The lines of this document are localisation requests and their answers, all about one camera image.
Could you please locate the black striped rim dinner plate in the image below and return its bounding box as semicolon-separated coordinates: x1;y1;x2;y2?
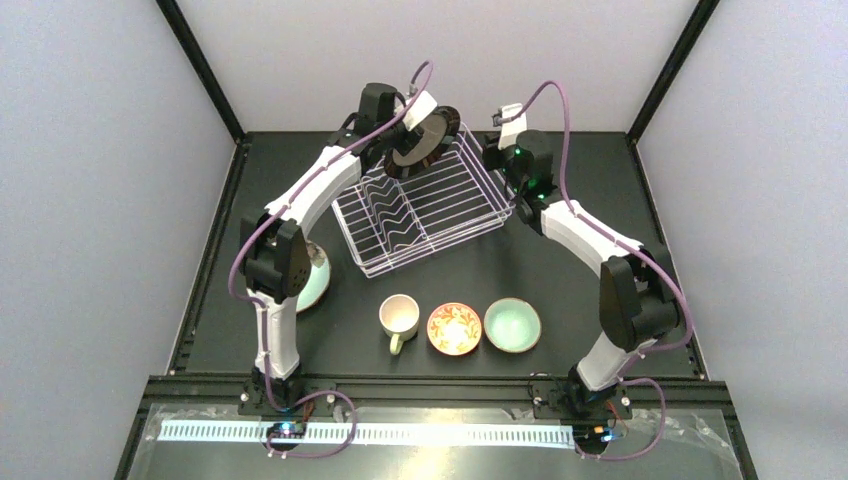
384;105;461;180

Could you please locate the white wire dish rack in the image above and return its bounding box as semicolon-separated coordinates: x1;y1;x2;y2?
332;125;513;278

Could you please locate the green flower plate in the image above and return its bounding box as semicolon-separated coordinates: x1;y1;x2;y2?
297;241;331;313

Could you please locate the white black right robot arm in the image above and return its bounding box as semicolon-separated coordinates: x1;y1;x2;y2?
481;130;683;418

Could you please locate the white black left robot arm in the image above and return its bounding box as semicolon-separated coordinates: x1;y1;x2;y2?
228;83;438;410

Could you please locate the green glazed small bowl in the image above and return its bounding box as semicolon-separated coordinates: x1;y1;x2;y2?
483;297;542;354

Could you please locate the orange floral small bowl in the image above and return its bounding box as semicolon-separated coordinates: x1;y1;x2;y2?
425;302;483;357

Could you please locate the white led light strip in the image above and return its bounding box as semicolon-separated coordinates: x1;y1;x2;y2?
154;420;574;450

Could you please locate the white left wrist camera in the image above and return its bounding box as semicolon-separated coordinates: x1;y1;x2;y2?
402;90;438;131

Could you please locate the cream mug green handle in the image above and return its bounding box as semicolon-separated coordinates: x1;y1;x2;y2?
378;294;420;356

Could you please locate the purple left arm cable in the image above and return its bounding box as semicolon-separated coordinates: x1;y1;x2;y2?
227;60;435;460

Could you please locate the black frame post right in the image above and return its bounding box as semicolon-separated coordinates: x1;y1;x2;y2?
627;0;720;145

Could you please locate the black frame post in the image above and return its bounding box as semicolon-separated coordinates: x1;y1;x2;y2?
155;0;246;144
627;0;720;145

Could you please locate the black frame post left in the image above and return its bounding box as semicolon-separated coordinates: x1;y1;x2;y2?
155;0;246;144

